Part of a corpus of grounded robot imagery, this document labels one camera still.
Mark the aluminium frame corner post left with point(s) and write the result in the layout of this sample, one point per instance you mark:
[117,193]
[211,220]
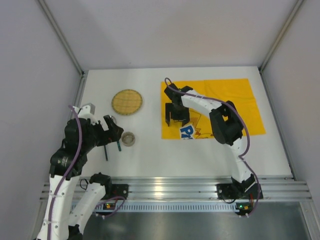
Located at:
[60,35]

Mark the speckled ceramic cup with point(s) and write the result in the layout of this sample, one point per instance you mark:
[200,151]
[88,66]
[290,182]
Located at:
[128,139]

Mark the white slotted cable duct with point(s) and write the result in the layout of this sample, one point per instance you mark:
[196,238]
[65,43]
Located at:
[171,207]

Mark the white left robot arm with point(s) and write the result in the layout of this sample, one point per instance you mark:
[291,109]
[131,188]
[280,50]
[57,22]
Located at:
[82,133]

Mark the yellow printed cloth placemat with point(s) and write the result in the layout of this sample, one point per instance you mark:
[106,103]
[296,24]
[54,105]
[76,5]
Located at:
[238,91]

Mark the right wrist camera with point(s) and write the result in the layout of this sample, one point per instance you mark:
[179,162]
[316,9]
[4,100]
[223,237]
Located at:
[174,93]

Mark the aluminium frame corner post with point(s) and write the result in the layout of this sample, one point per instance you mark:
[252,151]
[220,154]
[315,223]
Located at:
[289,19]
[60,35]

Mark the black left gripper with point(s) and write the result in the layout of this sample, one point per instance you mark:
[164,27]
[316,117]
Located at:
[114,133]

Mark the round woven yellow plate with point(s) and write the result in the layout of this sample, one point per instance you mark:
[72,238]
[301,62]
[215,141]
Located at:
[127,102]

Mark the green handled spoon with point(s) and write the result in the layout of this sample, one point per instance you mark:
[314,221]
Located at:
[118,142]

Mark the green handled fork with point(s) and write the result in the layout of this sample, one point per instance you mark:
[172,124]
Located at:
[105,153]

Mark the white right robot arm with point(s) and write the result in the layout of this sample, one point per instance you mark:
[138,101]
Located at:
[227,128]

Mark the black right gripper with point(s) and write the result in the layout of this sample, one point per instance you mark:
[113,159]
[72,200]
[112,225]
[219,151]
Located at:
[177,110]

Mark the aluminium frame corner post right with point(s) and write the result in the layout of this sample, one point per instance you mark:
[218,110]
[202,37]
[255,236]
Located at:
[289,19]

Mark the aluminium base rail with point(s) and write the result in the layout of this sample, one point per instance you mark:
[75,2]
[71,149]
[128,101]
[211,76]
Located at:
[165,189]

